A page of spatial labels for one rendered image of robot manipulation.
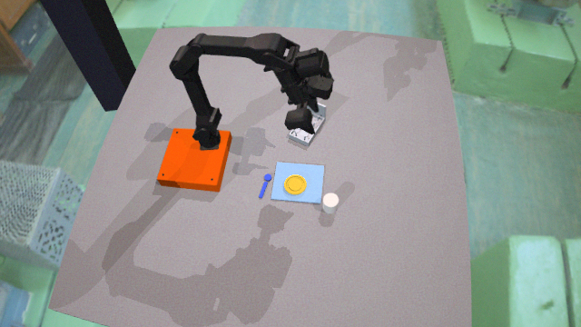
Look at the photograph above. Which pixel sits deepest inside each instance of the white cylinder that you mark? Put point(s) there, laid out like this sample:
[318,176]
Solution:
[330,203]

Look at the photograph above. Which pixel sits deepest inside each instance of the yellow plate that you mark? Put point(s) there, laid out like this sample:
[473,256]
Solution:
[295,184]

